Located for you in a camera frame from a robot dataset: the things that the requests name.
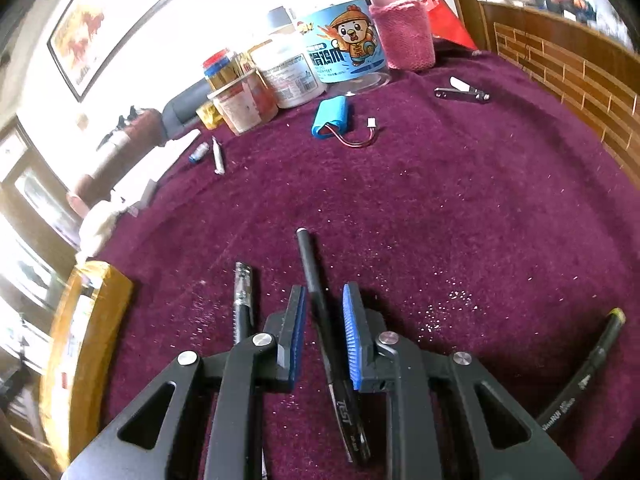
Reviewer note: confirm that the framed wall picture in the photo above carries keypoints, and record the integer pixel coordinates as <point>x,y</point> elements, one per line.
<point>85,35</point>

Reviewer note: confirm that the silver pen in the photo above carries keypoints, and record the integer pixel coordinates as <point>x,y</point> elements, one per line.
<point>217,156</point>

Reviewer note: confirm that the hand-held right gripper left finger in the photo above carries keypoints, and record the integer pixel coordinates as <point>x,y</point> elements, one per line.
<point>298,332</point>

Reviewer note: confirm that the wooden cabinet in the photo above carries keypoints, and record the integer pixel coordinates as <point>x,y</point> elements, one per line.
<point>565,70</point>

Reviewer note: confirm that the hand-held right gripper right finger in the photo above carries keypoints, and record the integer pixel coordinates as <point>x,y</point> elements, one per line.
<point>352,342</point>

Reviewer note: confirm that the small blue battery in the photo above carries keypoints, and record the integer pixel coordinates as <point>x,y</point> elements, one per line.
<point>199,152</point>

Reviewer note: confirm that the black marker with yellow cap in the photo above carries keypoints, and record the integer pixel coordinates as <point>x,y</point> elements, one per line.
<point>590,365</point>

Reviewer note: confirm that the white paper sheet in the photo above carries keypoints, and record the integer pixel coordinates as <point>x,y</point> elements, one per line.
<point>165,160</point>

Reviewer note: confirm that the clear jar with blue label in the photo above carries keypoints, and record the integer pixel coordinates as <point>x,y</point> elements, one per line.
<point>340,55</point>

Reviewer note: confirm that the red bag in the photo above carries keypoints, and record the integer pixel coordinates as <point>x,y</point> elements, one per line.
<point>445,20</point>

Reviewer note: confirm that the white plastic tub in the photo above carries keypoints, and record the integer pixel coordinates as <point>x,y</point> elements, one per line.
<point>290,80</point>

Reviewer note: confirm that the slim black pen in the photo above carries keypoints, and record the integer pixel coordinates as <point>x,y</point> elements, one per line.
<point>320,305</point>

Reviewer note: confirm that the white crumpled tissue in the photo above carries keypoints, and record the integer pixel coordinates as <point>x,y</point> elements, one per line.
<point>100,225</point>

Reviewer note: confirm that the bottle with pink knitted sleeve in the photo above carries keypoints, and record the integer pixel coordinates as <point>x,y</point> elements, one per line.
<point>402,35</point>

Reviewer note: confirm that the gel pen with clear grip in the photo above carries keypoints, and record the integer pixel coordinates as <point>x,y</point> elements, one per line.
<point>243,305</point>

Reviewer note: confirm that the dark grey sofa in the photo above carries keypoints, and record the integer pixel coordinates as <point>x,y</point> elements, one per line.
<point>185,105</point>

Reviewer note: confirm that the cardboard box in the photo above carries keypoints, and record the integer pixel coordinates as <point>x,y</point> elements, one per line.
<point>75,360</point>

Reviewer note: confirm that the glass display cabinet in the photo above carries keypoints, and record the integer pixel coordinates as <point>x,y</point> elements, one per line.
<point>35,240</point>

